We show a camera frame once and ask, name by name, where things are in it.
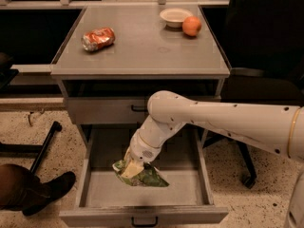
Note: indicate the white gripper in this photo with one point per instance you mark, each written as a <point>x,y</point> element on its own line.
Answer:
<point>142,151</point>

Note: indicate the closed grey upper drawer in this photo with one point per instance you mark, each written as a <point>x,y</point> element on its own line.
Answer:
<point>106,110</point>

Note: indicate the crushed orange soda can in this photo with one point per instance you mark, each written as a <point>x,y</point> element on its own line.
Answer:
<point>97,39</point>

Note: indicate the black chair base leg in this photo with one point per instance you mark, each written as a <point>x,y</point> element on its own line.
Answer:
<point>38,150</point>

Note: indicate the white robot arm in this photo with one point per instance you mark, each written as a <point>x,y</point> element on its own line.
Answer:
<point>278,129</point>

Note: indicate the grey drawer cabinet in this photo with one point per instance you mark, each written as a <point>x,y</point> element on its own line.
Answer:
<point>146,56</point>

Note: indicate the black office chair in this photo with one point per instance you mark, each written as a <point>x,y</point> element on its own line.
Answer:
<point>263,42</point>

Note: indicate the person's leg with boot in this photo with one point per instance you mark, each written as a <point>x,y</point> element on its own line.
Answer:
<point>21,190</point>

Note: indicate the green jalapeno chip bag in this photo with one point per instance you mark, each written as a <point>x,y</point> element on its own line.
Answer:
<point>149,176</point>

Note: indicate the white paper bowl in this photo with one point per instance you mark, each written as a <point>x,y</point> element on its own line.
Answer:
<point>174,17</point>

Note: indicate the open grey lower drawer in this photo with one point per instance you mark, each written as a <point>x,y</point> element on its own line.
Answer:
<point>103,200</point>

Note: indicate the orange fruit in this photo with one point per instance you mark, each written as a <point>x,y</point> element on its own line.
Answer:
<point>191,26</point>

